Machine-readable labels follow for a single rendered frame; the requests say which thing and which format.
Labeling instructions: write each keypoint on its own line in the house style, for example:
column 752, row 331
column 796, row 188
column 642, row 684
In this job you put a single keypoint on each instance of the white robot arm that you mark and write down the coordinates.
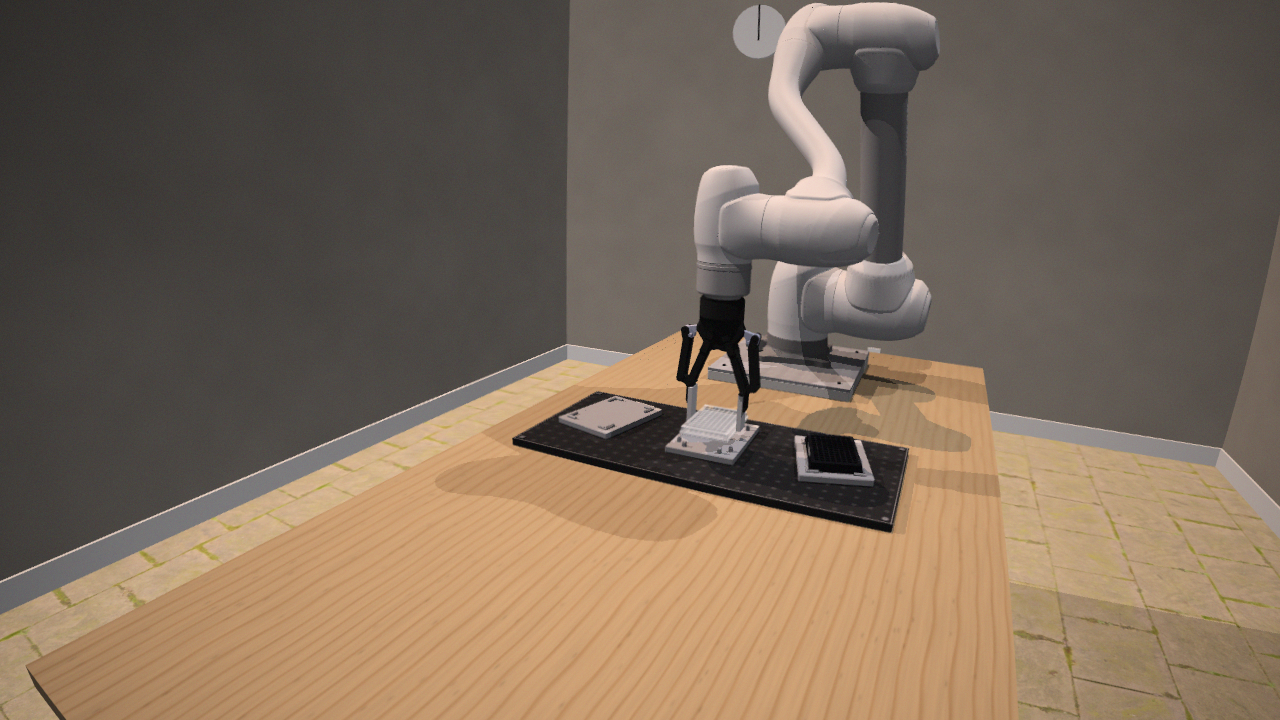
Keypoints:
column 818, row 223

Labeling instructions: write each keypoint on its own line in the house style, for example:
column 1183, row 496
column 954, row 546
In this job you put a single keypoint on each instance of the black well plate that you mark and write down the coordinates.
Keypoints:
column 832, row 453

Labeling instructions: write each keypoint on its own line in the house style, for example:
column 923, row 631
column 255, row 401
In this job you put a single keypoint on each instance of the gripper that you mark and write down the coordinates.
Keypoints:
column 721, row 327

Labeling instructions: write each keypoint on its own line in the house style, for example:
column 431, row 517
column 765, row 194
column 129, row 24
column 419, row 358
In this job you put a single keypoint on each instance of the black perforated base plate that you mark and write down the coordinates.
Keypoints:
column 764, row 474

